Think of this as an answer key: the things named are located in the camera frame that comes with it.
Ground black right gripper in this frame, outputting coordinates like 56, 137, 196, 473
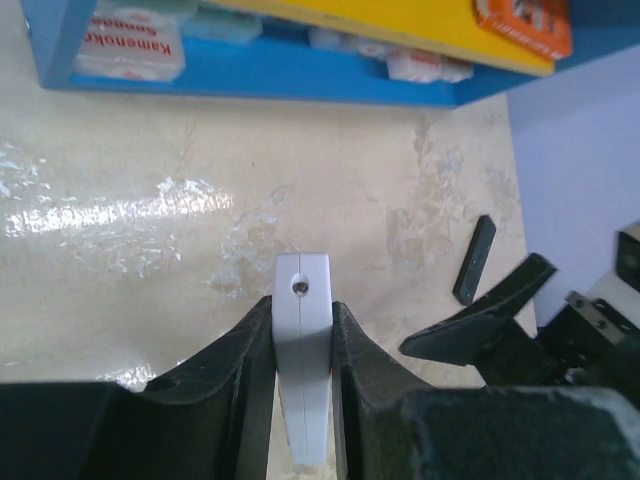
399, 253, 639, 390

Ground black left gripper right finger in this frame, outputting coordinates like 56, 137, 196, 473
332, 302, 639, 479

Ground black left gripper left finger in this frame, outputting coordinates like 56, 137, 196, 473
1, 297, 275, 479

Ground black remote control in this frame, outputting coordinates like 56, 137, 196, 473
452, 215, 496, 306

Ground white remote control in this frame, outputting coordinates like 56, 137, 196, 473
272, 252, 333, 465

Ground red tissue pack right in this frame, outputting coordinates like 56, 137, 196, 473
386, 48, 474, 84

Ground orange box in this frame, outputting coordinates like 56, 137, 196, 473
473, 0, 573, 61

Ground blue shelf unit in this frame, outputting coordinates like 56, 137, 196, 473
22, 1, 639, 108

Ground green tissue pack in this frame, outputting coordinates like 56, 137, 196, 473
181, 2, 263, 45

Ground red white tissue pack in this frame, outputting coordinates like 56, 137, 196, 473
73, 1, 188, 82

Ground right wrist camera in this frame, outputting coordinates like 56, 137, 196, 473
587, 222, 639, 327

